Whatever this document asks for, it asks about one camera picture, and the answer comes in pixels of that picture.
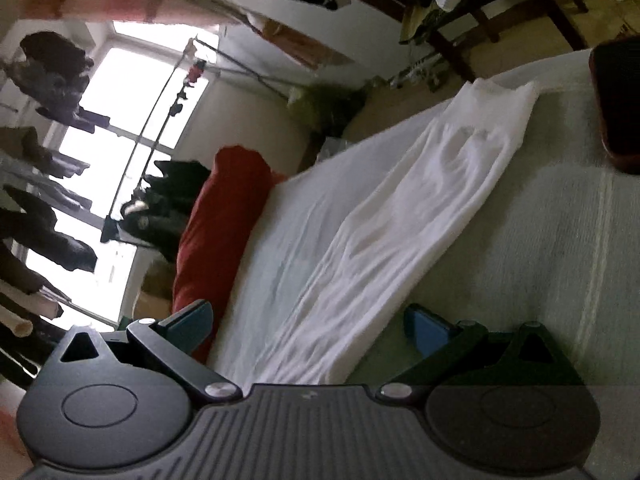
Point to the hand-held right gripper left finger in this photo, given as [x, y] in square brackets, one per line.
[192, 327]

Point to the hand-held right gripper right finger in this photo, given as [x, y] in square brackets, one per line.
[425, 330]

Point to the white printed sweatshirt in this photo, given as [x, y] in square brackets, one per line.
[400, 210]

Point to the red duvet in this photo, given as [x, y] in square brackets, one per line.
[215, 220]

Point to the dark hanging jackets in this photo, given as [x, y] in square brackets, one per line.
[170, 200]

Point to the metal drying rack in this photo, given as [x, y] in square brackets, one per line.
[165, 90]

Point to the green bag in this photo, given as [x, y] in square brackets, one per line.
[320, 107]

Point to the window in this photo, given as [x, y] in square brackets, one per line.
[130, 85]

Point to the row of hanging dark laundry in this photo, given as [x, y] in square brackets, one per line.
[45, 70]

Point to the wooden table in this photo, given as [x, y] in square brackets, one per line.
[500, 20]

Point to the pink orange curtain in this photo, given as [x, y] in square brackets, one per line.
[125, 5]

